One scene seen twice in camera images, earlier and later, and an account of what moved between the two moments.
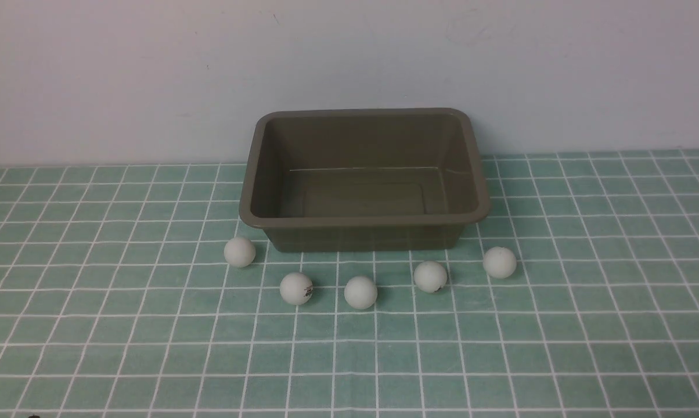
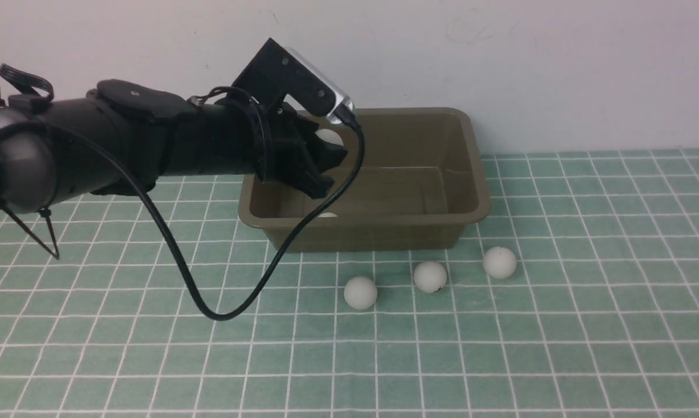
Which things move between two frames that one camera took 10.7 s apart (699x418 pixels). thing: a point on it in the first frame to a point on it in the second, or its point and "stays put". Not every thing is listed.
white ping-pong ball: x=499 y=262 stays put
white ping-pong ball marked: x=430 y=276 stays put
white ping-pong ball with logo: x=296 y=288 to x=330 y=136
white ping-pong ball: x=360 y=292 stays put
